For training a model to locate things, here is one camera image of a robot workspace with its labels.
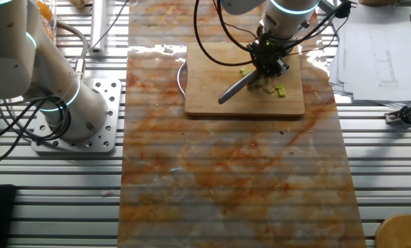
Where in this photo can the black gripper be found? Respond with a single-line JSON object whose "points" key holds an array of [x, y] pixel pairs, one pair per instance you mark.
{"points": [[268, 50]]}

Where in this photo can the steel cleaver knife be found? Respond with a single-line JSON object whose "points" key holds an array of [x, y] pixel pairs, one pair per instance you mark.
{"points": [[236, 89]]}

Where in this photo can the wooden cutting board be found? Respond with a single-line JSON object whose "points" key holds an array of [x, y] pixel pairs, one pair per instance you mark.
{"points": [[291, 105]]}

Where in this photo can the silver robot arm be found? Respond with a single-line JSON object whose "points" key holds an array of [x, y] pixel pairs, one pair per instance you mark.
{"points": [[12, 51]]}

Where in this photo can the cut scallion slice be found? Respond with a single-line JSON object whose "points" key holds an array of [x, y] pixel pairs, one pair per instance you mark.
{"points": [[279, 86], [244, 71], [256, 84]]}

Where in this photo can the small green scallion slice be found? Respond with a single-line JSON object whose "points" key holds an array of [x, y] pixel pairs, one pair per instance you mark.
{"points": [[271, 90]]}

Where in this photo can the green scallion stalk piece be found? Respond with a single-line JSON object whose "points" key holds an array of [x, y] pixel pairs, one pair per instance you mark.
{"points": [[282, 92]]}

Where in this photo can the white paper sheets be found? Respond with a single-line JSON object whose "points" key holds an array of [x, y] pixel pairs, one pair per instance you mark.
{"points": [[380, 69]]}

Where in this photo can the orange marble patterned mat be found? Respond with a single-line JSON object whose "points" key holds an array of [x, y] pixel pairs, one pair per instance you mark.
{"points": [[226, 172]]}

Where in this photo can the tan cardboard box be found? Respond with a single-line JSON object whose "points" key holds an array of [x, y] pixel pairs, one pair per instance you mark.
{"points": [[377, 2]]}

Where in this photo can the white plastic wrap roll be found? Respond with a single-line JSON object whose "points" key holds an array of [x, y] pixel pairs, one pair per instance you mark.
{"points": [[98, 27]]}

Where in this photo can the wooden cup tree stand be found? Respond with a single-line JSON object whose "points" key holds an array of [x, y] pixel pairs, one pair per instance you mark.
{"points": [[401, 232]]}

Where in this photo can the orange fruit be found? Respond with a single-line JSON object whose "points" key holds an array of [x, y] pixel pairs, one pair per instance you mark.
{"points": [[48, 32], [45, 9]]}

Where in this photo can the black rectangular case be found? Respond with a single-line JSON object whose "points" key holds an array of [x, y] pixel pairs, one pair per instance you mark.
{"points": [[0, 217]]}

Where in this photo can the wrist camera on silver bracket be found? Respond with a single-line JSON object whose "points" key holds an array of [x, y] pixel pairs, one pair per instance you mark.
{"points": [[343, 8]]}

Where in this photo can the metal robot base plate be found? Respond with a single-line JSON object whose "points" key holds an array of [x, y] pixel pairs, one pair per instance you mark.
{"points": [[110, 113]]}

